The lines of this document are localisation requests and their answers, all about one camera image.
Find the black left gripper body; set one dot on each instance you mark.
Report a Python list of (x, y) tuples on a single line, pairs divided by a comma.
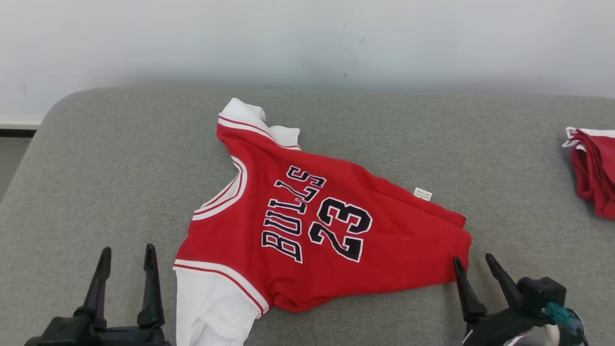
[(77, 334)]

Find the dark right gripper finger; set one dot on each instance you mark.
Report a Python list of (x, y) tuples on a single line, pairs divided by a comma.
[(504, 281), (468, 293)]

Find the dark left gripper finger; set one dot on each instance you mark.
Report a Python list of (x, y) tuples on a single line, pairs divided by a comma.
[(98, 288), (151, 288)]

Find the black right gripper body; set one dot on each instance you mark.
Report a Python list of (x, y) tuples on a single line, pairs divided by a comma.
[(499, 329)]

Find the red Bulls jersey white sleeves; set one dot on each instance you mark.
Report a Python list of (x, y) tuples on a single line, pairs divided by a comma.
[(384, 240)]

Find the red Bulls shorts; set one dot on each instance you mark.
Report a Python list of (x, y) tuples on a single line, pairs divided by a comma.
[(596, 168)]

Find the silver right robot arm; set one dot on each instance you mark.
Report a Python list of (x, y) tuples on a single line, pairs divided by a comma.
[(552, 336)]

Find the grey fabric sofa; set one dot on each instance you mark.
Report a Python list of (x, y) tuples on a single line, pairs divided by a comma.
[(120, 168)]

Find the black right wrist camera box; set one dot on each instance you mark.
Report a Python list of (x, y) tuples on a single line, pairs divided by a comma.
[(543, 295)]

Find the dark wall baseboard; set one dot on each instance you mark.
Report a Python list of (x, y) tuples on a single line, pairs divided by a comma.
[(17, 132)]

